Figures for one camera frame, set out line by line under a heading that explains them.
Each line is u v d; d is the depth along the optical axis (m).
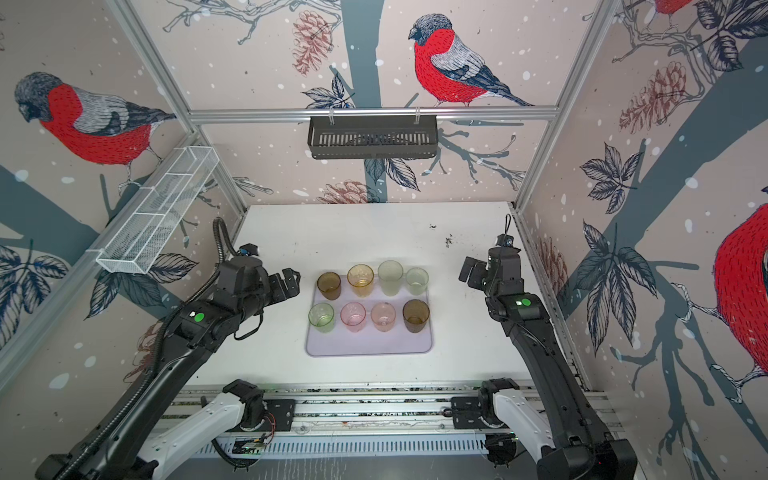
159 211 0.79
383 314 0.88
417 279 0.94
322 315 0.91
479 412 0.73
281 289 0.65
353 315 0.90
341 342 0.87
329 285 0.94
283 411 0.74
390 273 0.92
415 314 0.88
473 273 0.71
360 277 0.95
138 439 0.40
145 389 0.42
